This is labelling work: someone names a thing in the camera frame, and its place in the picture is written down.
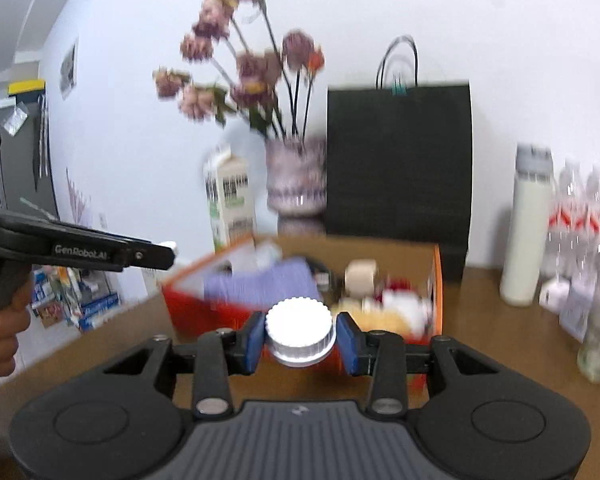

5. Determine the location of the red cardboard box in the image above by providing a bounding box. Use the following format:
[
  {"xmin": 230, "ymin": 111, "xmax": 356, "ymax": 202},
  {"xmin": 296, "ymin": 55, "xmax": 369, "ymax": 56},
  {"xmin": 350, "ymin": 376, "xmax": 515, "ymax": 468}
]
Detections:
[{"xmin": 160, "ymin": 232, "xmax": 444, "ymax": 391}]

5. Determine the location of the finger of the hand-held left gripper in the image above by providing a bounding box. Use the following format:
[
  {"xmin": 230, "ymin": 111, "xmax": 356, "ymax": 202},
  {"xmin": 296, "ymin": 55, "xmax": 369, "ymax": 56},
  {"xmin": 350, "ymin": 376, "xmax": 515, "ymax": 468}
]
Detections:
[{"xmin": 0, "ymin": 212, "xmax": 177, "ymax": 273}]

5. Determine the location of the dried pink flower bouquet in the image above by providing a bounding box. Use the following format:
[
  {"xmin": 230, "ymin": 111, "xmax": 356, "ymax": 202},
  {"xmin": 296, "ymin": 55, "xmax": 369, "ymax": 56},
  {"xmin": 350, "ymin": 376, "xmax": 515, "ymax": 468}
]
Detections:
[{"xmin": 152, "ymin": 0, "xmax": 327, "ymax": 142}]

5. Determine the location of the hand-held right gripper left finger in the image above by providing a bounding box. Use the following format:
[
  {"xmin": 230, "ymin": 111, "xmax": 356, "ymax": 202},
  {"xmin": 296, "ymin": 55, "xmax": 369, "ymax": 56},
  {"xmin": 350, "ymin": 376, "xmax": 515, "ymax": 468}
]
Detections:
[{"xmin": 102, "ymin": 311, "xmax": 269, "ymax": 420}]

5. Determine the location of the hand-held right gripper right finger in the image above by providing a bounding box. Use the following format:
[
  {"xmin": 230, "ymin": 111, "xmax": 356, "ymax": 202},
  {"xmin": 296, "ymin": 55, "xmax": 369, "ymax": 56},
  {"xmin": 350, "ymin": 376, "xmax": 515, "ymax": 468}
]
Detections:
[{"xmin": 334, "ymin": 311, "xmax": 501, "ymax": 420}]

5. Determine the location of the white green milk carton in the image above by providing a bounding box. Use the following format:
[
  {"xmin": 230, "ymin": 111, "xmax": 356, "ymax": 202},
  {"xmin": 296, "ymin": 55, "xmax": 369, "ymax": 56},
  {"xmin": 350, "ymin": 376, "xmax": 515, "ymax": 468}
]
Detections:
[{"xmin": 202, "ymin": 144, "xmax": 259, "ymax": 254}]

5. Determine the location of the pink patterned vase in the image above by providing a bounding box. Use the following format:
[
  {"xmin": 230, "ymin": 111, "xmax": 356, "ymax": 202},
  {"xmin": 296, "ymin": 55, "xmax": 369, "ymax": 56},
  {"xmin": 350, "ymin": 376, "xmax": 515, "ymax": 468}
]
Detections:
[{"xmin": 265, "ymin": 137, "xmax": 329, "ymax": 237}]

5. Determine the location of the person's left hand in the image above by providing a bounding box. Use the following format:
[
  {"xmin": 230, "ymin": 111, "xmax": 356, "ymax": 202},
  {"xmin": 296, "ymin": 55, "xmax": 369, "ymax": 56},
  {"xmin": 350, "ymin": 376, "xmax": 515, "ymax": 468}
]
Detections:
[{"xmin": 0, "ymin": 279, "xmax": 34, "ymax": 379}]

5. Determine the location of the clear water bottle red label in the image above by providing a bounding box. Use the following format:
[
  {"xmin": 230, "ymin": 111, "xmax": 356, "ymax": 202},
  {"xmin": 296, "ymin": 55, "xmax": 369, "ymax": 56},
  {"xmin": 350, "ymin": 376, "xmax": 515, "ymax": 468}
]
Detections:
[
  {"xmin": 545, "ymin": 160, "xmax": 587, "ymax": 282},
  {"xmin": 582, "ymin": 165, "xmax": 600, "ymax": 263}
]

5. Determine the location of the red artificial flower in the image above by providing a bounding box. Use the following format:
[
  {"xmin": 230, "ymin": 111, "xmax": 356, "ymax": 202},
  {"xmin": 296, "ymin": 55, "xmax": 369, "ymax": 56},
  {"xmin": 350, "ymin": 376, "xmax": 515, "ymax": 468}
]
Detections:
[{"xmin": 375, "ymin": 275, "xmax": 417, "ymax": 302}]

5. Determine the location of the brown wooden desktop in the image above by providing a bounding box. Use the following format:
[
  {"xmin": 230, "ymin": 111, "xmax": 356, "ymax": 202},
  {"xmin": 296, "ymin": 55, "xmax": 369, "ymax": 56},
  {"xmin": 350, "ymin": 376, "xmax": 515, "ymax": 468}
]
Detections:
[{"xmin": 0, "ymin": 265, "xmax": 600, "ymax": 480}]

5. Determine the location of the dark cabinet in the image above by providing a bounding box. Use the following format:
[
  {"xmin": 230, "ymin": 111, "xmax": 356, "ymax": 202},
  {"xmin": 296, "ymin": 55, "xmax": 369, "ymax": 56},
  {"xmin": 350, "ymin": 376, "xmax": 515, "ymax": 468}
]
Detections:
[{"xmin": 0, "ymin": 91, "xmax": 61, "ymax": 212}]

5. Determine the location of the small white box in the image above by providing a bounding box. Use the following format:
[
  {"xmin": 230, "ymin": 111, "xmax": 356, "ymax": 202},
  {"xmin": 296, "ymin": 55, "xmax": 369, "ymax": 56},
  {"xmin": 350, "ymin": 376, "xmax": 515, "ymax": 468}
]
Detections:
[
  {"xmin": 539, "ymin": 280, "xmax": 572, "ymax": 314},
  {"xmin": 560, "ymin": 275, "xmax": 600, "ymax": 344}
]

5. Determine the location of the yellow box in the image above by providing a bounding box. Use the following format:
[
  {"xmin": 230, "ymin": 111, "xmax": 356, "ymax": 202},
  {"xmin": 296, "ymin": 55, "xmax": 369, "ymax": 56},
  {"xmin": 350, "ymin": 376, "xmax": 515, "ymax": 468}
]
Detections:
[{"xmin": 8, "ymin": 79, "xmax": 46, "ymax": 95}]

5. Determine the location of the white ridged bottle cap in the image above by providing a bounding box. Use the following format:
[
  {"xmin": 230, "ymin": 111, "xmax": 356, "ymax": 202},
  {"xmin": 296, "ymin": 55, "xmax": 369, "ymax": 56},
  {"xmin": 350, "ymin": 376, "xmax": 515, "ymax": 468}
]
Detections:
[{"xmin": 264, "ymin": 297, "xmax": 337, "ymax": 367}]

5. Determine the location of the white thermos bottle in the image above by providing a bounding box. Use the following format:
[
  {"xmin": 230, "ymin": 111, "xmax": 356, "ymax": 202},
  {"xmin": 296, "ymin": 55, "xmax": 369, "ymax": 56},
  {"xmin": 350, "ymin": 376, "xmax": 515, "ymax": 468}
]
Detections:
[{"xmin": 500, "ymin": 144, "xmax": 555, "ymax": 307}]

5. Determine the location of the black paper bag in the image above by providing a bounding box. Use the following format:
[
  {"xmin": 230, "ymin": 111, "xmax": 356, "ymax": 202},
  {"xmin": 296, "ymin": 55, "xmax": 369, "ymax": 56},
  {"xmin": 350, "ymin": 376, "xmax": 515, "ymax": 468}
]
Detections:
[{"xmin": 325, "ymin": 35, "xmax": 474, "ymax": 284}]

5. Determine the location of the wall poster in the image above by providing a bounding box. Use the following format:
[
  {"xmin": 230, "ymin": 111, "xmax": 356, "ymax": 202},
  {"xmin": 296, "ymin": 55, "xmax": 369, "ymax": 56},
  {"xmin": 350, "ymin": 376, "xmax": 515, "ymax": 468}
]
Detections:
[{"xmin": 60, "ymin": 37, "xmax": 79, "ymax": 101}]

